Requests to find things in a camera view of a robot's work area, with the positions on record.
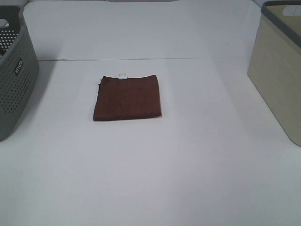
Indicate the brown towel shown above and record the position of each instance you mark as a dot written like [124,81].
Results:
[128,99]

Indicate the beige plastic basket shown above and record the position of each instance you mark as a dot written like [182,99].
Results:
[275,65]

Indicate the grey perforated plastic basket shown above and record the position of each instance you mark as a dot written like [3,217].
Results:
[19,68]

